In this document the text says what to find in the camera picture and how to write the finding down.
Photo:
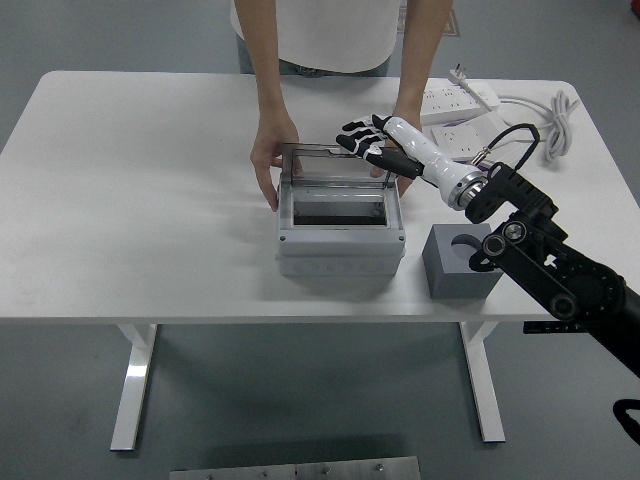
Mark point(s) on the transparent hinged box lid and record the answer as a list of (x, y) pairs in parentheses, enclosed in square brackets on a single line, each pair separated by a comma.
[(330, 167)]

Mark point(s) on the person's left hand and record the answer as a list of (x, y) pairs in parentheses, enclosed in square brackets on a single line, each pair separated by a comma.
[(406, 184)]

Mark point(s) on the white power plug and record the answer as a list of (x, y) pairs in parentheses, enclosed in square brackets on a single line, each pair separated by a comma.
[(456, 75)]

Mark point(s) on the grey block holder with hole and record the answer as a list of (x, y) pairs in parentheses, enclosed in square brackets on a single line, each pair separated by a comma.
[(450, 280)]

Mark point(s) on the black perforated bracket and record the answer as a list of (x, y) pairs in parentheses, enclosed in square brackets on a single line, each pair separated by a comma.
[(545, 326)]

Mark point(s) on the person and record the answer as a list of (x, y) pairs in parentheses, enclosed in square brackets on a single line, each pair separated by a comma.
[(330, 35)]

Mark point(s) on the person's right forearm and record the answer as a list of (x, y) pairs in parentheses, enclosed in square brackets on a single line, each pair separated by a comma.
[(265, 65)]

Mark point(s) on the grey plastic electrical box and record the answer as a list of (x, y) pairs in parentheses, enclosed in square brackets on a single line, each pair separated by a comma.
[(340, 250)]

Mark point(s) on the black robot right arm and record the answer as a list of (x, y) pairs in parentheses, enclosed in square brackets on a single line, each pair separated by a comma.
[(550, 280)]

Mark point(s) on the white square socket panel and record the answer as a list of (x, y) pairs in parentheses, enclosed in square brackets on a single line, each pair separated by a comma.
[(457, 137)]

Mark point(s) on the person's left forearm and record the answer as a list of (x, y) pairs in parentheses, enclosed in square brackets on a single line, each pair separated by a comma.
[(422, 60)]

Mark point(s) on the person's right hand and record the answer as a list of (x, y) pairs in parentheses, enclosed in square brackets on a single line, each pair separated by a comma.
[(267, 145)]

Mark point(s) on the white table leg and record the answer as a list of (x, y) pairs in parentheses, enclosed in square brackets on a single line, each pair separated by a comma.
[(132, 390), (487, 390)]

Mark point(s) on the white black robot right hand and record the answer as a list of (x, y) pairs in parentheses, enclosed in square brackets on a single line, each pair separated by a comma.
[(422, 152)]

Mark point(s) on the brown floor sign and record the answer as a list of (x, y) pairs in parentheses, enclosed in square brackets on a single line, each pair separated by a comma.
[(451, 25)]

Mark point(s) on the long white power strip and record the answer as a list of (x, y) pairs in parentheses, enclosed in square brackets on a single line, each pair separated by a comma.
[(460, 97)]

